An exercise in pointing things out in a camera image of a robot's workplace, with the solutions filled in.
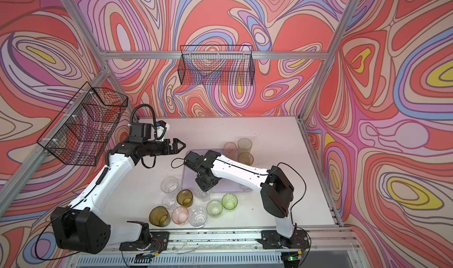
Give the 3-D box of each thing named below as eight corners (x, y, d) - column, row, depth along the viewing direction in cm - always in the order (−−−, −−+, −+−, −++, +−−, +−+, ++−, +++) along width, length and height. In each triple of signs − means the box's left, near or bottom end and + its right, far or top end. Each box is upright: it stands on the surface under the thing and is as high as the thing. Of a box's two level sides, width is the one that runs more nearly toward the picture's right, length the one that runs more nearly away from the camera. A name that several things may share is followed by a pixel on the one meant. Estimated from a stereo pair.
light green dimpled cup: (207, 218, 81) (205, 213, 75) (208, 205, 85) (206, 199, 79) (222, 218, 81) (222, 213, 75) (222, 205, 85) (222, 199, 79)
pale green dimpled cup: (237, 158, 102) (238, 146, 92) (237, 150, 105) (237, 137, 96) (250, 158, 102) (252, 146, 92) (249, 150, 106) (251, 137, 96)
